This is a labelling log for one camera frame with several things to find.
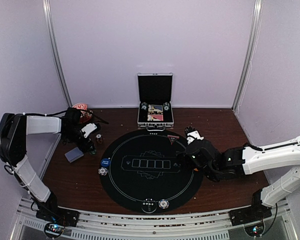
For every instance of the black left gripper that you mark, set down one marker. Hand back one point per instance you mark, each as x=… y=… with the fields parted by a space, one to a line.
x=85 y=146

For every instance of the red black triangle marker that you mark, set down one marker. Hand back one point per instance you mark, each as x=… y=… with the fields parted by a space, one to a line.
x=172 y=138

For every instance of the blue small blind button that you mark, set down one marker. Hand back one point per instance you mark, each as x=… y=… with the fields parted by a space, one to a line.
x=105 y=162

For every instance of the blue white chips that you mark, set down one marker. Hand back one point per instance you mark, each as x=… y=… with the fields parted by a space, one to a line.
x=163 y=203
x=103 y=171

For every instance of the blue white chips front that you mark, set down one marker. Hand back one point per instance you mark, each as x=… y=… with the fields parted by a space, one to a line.
x=163 y=203

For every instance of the clear round dealer button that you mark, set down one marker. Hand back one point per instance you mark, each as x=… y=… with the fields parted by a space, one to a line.
x=149 y=206

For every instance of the green blue chip stack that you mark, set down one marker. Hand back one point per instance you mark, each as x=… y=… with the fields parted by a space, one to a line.
x=92 y=150

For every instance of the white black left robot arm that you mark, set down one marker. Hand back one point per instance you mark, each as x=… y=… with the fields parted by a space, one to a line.
x=14 y=129

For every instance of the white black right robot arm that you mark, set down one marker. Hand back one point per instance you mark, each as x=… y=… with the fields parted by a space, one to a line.
x=249 y=159

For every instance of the grey blue card deck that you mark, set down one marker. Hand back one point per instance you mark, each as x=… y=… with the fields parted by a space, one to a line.
x=73 y=155

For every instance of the red floral plate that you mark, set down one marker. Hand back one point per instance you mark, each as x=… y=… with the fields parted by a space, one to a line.
x=85 y=116

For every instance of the orange black 100 chip stack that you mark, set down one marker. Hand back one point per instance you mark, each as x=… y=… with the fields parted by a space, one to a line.
x=99 y=139

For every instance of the red white patterned bowl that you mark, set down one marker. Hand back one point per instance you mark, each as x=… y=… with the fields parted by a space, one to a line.
x=81 y=106

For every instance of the red card box in case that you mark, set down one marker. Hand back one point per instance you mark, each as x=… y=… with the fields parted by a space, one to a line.
x=155 y=117

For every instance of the right chip stack in case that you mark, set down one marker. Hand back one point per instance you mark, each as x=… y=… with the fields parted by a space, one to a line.
x=166 y=106

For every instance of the chip stack in case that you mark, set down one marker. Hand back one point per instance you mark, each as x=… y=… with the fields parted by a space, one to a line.
x=166 y=106
x=144 y=106

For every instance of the aluminium poker case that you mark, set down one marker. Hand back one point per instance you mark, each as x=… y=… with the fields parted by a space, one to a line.
x=155 y=89

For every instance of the round black poker mat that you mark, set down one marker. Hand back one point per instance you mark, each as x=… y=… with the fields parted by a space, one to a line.
x=144 y=165

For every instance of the blue card box in case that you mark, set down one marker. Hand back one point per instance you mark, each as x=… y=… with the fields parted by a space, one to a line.
x=156 y=109

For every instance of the left chip stack in case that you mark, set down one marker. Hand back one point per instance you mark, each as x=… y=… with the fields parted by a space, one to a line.
x=144 y=106

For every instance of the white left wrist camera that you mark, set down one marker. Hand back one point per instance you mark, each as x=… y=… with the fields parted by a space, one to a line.
x=90 y=128

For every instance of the aluminium front rail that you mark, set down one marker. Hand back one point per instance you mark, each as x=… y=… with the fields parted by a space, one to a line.
x=213 y=225

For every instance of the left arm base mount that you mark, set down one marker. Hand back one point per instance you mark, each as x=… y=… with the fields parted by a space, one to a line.
x=51 y=212

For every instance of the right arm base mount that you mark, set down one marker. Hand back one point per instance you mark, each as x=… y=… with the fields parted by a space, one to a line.
x=256 y=212

